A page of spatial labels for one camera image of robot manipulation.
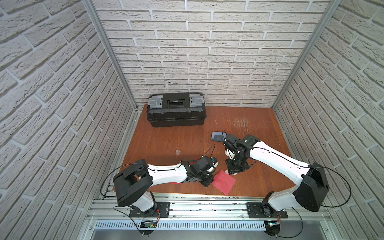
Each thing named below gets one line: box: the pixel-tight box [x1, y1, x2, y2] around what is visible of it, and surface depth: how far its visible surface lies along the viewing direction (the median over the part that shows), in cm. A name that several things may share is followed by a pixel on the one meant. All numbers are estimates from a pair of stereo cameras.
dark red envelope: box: [211, 169, 236, 196], surface depth 85 cm
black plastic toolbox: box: [146, 92, 207, 128], surface depth 100 cm
